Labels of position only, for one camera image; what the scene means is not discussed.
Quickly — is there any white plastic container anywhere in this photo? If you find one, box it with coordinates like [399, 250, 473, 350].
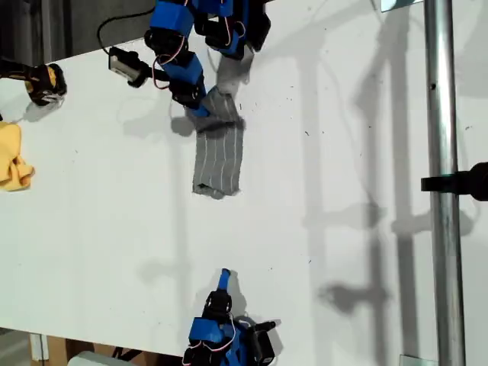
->
[67, 350, 115, 366]

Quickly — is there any black camera cable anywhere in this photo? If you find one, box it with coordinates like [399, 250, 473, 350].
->
[97, 9, 156, 54]

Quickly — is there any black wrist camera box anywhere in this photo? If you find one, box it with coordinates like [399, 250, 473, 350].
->
[249, 319, 282, 366]
[108, 46, 142, 83]

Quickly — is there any white table leg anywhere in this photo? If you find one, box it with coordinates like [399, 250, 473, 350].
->
[29, 333, 50, 361]

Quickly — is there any yellow cloth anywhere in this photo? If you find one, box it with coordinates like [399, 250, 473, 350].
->
[0, 120, 36, 192]

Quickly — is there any black clamp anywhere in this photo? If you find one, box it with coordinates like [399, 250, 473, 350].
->
[420, 162, 488, 201]

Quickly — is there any black yellow power drill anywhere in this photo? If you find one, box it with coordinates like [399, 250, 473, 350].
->
[0, 56, 69, 108]

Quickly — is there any black camera stalk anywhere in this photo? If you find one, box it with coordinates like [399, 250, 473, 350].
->
[129, 63, 171, 88]

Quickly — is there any steel post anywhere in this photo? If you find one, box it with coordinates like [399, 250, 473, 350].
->
[422, 0, 468, 366]

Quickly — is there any grey striped towel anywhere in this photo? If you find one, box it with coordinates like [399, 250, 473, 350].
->
[191, 85, 247, 200]

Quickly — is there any brown cardboard box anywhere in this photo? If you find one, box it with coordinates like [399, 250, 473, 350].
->
[47, 335, 184, 366]

